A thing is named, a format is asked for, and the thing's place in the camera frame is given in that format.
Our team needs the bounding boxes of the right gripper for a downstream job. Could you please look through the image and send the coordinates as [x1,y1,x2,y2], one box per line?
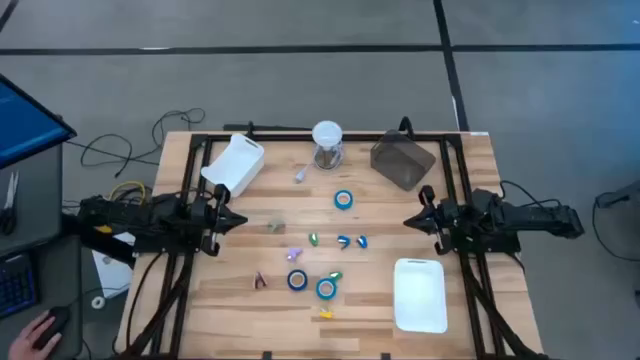
[402,184,459,256]

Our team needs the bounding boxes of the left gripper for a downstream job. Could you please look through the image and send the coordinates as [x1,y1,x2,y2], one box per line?
[198,183,249,257]

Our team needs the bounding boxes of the dark blue tape roll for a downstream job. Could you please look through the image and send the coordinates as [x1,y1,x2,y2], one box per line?
[286,269,309,292]

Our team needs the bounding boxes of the light blue tape roll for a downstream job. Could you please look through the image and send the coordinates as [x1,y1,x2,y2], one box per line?
[315,277,338,301]
[333,189,355,211]

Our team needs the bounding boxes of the white plastic bin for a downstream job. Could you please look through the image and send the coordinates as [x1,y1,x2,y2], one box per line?
[200,132,266,199]
[393,257,449,335]

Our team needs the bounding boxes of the grey translucent plastic bin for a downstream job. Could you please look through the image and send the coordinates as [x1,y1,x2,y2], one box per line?
[370,129,437,192]

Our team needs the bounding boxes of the white mushroom table lamp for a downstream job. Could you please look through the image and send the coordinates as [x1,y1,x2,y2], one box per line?
[311,119,345,171]

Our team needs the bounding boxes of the white paper sheet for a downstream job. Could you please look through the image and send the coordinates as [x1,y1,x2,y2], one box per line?
[92,232,136,300]

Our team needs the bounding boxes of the grey desk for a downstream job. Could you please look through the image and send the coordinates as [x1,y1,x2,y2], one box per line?
[0,142,84,360]

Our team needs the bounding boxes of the black computer mouse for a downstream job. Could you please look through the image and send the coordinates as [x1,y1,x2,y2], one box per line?
[32,305,71,351]

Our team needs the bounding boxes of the scissors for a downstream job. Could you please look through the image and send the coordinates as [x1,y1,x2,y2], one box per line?
[0,170,20,236]

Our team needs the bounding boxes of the black computer keyboard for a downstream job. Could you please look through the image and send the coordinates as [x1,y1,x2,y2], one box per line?
[0,252,39,319]

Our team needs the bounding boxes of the computer monitor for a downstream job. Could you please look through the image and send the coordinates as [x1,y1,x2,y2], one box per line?
[0,73,78,171]

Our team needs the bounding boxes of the person's hand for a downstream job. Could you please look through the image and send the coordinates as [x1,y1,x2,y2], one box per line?
[7,309,64,360]

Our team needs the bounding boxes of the white lamp power cable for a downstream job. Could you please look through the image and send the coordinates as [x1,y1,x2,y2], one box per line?
[294,144,345,184]

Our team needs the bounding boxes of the black aluminium table frame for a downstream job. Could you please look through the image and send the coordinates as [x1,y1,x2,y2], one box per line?
[112,122,546,360]

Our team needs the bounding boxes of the yellow cable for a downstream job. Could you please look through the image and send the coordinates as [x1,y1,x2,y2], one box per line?
[108,180,147,204]

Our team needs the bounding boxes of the black floor cable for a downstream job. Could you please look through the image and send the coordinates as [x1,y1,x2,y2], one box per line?
[591,192,640,264]
[64,107,207,180]

